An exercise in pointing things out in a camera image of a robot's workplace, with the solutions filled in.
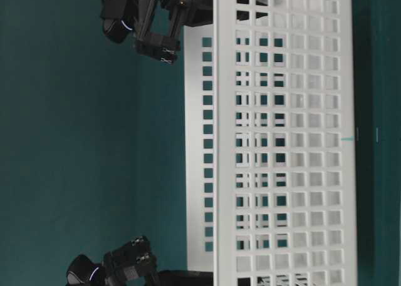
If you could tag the white perforated plastic basket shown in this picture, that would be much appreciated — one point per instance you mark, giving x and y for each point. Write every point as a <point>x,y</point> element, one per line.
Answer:
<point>270,143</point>

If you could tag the black gripper lower side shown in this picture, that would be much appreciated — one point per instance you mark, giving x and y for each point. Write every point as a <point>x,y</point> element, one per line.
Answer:
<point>131,261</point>

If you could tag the black gripper upper side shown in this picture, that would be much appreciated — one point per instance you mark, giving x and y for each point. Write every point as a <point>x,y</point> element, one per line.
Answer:
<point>162,47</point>

